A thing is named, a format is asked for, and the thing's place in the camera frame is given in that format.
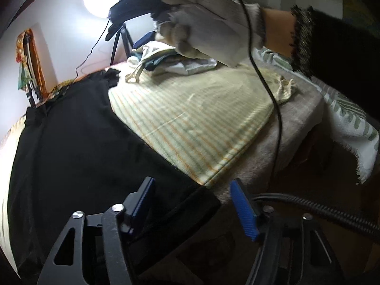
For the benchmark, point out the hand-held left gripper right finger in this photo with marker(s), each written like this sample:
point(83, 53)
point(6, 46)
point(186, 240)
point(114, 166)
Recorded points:
point(243, 210)

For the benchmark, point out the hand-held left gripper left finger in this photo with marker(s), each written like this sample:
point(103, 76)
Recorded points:
point(144, 202)

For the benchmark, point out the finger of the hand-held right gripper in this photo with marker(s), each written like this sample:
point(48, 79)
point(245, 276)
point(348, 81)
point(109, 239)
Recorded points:
point(144, 41)
point(113, 29)

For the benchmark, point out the black shorts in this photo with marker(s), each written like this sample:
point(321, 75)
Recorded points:
point(83, 154)

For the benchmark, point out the person's right forearm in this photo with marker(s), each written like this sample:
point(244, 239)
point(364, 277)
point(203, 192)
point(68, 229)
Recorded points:
point(341, 50)

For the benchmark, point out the pile of light clothes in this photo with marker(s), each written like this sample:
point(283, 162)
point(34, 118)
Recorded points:
point(151, 50)

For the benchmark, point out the person's right hand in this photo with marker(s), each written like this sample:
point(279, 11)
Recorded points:
point(213, 26)

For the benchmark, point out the black tripod stand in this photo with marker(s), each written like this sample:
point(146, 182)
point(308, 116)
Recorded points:
point(114, 47)

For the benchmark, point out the dark green garment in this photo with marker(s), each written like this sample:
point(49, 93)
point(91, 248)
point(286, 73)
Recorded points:
point(154, 62)

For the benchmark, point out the white folded garment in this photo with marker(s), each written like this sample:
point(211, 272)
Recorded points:
point(196, 65)

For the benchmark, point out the yellow floral cloth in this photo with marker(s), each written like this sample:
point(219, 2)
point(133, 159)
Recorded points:
point(58, 90)

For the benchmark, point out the orange hanging cloth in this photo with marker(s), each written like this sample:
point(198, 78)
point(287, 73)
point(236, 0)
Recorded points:
point(38, 68)

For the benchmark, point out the silver folded tripod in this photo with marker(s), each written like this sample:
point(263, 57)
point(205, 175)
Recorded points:
point(29, 65)

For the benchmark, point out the striped yellow bed sheet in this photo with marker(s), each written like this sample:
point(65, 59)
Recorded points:
point(193, 118)

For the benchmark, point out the colourful scarf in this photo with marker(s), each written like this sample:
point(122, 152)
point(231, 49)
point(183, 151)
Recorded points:
point(23, 77)

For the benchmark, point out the green patterned white pillow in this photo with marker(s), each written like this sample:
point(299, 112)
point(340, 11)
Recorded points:
point(350, 112)

